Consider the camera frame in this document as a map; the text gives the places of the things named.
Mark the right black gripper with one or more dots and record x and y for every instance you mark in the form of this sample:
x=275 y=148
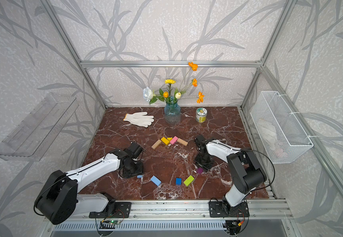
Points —
x=207 y=167

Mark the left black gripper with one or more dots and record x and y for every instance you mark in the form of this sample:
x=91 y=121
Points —
x=140 y=172

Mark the purple block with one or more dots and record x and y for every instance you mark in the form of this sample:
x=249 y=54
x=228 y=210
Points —
x=200 y=170

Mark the lime green block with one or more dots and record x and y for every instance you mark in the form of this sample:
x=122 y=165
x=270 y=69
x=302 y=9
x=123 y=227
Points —
x=189 y=180

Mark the light blue slanted block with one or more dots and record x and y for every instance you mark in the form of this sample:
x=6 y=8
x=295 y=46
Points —
x=155 y=180

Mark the natural wood block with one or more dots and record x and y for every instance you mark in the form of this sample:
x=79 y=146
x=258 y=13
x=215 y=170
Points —
x=156 y=144
x=181 y=141

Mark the dark blue cube block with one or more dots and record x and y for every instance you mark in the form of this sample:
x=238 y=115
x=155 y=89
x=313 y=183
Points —
x=178 y=181

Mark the pink rectangular block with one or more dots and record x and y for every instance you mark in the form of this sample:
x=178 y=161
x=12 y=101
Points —
x=174 y=140

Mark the yellow rectangular block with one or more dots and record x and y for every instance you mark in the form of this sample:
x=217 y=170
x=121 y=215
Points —
x=165 y=141

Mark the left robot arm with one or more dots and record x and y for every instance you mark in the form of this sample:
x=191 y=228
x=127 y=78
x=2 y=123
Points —
x=60 y=197

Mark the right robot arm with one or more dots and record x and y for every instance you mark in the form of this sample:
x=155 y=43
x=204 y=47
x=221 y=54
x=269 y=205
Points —
x=245 y=169

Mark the small green tin can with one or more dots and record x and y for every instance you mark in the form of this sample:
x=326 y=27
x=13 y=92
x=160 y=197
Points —
x=201 y=114

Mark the white knit glove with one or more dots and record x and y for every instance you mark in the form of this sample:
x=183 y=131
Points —
x=141 y=119

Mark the blue glass vase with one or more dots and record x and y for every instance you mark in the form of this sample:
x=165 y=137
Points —
x=172 y=113

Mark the left controller board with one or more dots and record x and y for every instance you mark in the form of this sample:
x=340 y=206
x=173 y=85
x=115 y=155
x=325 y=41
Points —
x=109 y=224

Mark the controller board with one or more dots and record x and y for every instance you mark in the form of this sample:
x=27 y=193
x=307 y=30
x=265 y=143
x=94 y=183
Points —
x=234 y=227
x=109 y=224

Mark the white cloth in basket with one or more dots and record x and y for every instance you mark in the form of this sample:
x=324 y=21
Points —
x=268 y=132

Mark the artificial flower bouquet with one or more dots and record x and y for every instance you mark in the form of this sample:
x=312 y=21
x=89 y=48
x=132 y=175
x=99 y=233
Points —
x=172 y=95

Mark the right controller board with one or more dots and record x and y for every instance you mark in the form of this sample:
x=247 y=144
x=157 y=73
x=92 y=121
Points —
x=234 y=227

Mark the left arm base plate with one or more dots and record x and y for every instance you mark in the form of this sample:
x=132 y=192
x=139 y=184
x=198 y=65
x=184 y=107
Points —
x=113 y=210

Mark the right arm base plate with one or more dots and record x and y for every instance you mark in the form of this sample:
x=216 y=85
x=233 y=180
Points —
x=220 y=209

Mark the aluminium front rail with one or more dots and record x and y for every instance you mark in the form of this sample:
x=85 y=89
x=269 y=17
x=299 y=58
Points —
x=198 y=209

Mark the white wire mesh basket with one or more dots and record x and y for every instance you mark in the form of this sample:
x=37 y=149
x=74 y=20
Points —
x=294 y=140

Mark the clear acrylic wall shelf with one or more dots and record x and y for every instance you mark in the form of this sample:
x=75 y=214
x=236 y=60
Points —
x=30 y=140

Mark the aluminium cage frame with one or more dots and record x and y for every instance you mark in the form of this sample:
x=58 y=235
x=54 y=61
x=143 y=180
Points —
x=328 y=164

